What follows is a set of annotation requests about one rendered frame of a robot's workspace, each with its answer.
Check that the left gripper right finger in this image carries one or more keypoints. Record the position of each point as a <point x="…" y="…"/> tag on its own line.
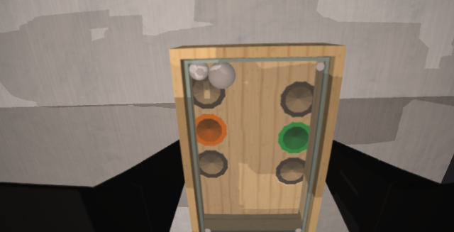
<point x="374" y="196"/>

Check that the wooden ball-in-hole puzzle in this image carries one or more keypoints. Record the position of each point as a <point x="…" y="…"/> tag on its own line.
<point x="256" y="124"/>

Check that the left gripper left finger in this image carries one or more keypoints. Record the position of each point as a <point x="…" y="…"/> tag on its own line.
<point x="144" y="198"/>

